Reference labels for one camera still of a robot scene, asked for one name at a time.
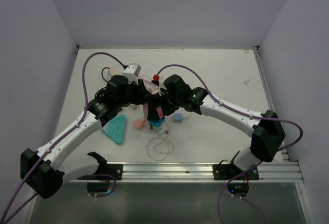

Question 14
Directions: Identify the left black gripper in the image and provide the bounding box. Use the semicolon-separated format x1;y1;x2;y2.
116;77;151;108

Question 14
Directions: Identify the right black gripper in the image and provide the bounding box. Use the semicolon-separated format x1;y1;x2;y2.
148;89;182;121

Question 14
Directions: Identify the pink plug adapter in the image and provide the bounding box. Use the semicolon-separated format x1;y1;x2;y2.
156;107;164;120

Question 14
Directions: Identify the blue plug adapter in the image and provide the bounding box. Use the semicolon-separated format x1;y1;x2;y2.
171;113;184;123

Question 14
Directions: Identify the teal plug adapter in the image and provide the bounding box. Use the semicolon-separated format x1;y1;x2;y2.
149;117;165;130

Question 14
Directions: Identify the pink plug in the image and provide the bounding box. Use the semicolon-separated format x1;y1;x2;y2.
132;119;144;130

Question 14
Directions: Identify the teal triangular socket adapter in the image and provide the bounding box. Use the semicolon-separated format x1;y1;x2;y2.
101;114;127;145

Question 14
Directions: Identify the mint green plug adapter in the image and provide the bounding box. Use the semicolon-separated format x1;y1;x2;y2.
152;124;168;136

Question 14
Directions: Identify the beige power strip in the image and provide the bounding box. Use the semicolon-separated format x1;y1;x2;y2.
108;68;120;77

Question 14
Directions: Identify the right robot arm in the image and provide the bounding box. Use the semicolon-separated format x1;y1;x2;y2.
147;74;285;179

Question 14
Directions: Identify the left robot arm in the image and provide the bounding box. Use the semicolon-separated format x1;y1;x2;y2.
20;75;151;199

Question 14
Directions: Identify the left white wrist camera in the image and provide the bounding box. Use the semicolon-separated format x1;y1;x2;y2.
122;63;141;84

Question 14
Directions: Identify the black power cord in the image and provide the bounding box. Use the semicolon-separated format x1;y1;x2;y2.
95;66;116;99

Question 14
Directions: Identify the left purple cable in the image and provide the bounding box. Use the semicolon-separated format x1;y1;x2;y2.
0;51;126;224

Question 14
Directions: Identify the purple cable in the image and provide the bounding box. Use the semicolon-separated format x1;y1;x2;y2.
157;64;304;224
0;51;126;224

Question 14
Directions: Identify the aluminium front rail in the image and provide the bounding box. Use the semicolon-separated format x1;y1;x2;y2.
69;161;301;183

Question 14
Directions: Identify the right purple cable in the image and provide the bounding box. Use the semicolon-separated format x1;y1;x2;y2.
157;64;304;224

